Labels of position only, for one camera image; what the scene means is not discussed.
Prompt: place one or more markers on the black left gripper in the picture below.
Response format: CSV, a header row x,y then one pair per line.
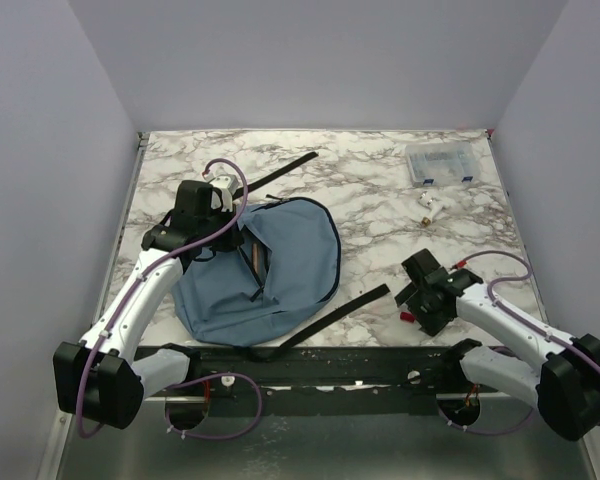
x,y
234,240

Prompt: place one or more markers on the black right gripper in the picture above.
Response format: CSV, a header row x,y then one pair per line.
x,y
431,322

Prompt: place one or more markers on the red cap glue stick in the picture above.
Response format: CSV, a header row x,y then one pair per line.
x,y
407,317

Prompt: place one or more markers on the blue fabric backpack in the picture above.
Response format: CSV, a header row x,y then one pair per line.
x,y
220,301

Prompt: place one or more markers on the orange pencil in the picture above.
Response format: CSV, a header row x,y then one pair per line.
x,y
255,260

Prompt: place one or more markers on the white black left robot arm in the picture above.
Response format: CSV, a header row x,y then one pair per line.
x,y
140,300

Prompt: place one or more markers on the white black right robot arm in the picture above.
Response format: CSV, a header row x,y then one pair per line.
x,y
520,340

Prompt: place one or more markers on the white plastic pipe fitting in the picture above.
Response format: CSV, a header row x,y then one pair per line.
x,y
433,206

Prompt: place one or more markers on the clear plastic organizer box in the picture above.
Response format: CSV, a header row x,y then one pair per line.
x,y
443,164

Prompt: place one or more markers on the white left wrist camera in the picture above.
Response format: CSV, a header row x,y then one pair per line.
x,y
224,186

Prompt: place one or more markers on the black metal base rail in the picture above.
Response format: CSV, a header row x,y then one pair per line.
x,y
312,381

